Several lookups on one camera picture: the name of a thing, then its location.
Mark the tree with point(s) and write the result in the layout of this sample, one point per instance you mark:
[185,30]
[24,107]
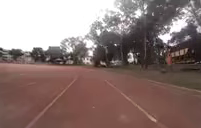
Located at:
[74,48]

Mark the red running track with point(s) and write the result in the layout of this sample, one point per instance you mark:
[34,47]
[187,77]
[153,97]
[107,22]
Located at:
[88,100]

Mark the row of trees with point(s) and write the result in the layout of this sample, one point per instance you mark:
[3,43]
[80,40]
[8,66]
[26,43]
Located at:
[138,33]

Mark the grass strip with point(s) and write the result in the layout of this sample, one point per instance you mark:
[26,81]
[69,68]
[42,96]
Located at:
[174,77]

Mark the dark building with red sign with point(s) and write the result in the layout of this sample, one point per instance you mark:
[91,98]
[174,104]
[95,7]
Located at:
[183,53]

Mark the pale kerb strip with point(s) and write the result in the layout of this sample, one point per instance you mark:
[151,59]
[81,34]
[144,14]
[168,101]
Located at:
[181,87]

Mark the row of low buildings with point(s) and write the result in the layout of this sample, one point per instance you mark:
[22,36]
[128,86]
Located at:
[8,56]

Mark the low grey wall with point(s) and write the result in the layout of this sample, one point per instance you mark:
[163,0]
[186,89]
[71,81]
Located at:
[191,67]

